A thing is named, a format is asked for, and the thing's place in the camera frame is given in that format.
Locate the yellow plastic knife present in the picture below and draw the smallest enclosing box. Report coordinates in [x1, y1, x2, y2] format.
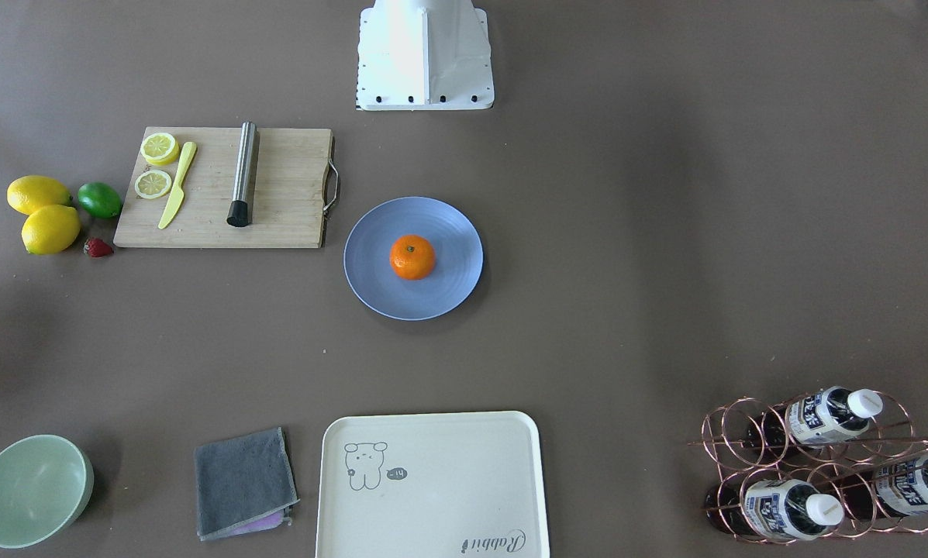
[157, 141, 198, 229]

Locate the orange mandarin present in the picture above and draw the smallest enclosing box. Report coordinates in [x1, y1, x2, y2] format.
[389, 234, 436, 281]

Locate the cream rabbit tray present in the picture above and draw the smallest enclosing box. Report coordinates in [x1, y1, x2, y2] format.
[316, 411, 551, 557]

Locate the green bowl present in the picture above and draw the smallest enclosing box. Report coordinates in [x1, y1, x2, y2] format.
[0, 434, 95, 549]

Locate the green lime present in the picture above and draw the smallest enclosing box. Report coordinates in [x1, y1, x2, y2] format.
[77, 181, 123, 219]

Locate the red strawberry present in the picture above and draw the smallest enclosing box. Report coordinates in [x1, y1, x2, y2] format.
[82, 237, 114, 258]

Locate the wooden cutting board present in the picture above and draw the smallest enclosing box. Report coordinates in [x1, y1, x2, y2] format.
[113, 126, 335, 248]

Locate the yellow lemon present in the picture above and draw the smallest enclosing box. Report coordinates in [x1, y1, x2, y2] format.
[6, 174, 71, 215]
[21, 205, 81, 255]

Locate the steel muddler with black tip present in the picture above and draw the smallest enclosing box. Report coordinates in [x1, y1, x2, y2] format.
[226, 121, 259, 227]

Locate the lemon slice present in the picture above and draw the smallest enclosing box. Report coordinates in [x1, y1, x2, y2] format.
[139, 132, 181, 166]
[133, 169, 173, 200]

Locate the tea bottle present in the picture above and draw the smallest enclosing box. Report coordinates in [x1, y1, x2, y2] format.
[748, 386, 883, 453]
[702, 479, 845, 543]
[837, 455, 928, 519]

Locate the blue plate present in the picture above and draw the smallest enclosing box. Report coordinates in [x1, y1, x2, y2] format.
[343, 195, 484, 321]

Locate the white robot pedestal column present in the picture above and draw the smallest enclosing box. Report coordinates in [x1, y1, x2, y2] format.
[355, 1, 495, 111]

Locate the grey folded cloth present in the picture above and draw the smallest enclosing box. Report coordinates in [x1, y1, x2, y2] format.
[194, 427, 300, 543]

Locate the copper wire bottle rack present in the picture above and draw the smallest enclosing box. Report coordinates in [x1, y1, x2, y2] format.
[699, 388, 928, 545]

